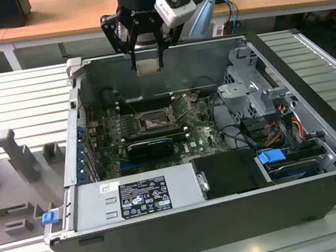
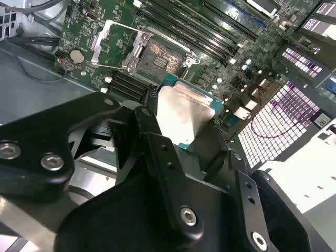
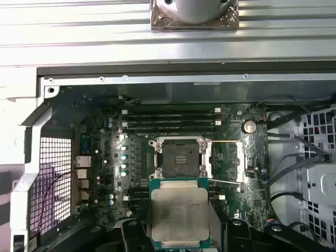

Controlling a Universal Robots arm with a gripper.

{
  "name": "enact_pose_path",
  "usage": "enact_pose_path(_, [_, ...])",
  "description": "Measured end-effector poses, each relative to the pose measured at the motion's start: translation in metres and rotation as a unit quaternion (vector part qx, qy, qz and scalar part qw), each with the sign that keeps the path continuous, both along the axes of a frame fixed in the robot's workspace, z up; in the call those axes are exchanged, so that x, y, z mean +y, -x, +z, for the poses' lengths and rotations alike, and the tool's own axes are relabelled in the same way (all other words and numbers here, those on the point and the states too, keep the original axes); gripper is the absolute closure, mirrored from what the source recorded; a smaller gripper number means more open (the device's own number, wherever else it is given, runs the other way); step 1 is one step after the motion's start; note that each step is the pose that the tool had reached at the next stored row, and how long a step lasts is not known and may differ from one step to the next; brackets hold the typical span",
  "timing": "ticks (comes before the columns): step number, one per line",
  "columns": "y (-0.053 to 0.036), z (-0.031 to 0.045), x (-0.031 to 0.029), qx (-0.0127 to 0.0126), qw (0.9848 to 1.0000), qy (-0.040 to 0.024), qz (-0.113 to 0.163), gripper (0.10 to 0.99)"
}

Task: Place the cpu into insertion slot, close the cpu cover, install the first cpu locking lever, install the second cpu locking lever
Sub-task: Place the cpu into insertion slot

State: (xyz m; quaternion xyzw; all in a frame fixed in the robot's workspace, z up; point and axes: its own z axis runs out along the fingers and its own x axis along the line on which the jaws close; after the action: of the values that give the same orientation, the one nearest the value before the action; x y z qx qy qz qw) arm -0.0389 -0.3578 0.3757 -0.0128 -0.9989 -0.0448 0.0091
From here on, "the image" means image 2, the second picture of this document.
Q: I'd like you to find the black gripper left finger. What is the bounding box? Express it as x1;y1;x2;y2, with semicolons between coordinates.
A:
0;91;204;244

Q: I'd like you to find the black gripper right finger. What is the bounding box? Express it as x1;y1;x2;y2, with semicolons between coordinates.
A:
202;122;276;252

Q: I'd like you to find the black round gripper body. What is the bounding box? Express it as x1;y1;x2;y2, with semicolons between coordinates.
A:
54;167;336;252

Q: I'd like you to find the silver CPU with green edge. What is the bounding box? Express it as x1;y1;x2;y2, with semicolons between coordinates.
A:
155;73;225;152

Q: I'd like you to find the thin wire locking lever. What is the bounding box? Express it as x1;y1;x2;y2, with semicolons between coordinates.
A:
146;27;200;65

